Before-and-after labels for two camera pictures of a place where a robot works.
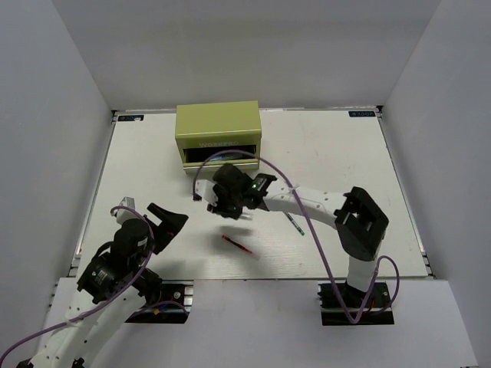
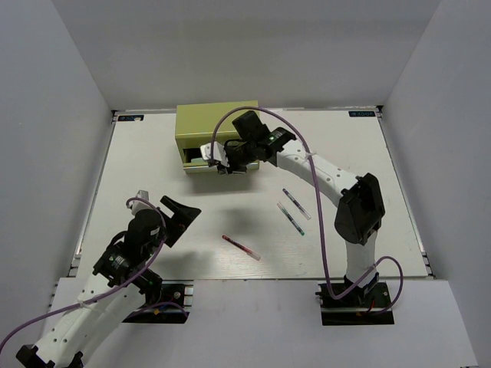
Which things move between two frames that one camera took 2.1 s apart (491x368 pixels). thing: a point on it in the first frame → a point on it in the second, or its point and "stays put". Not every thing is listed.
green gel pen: x=295 y=225 stays put
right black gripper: x=220 y=207 → x=232 y=168
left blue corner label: x=130 y=117 stays put
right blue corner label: x=354 y=113 stays put
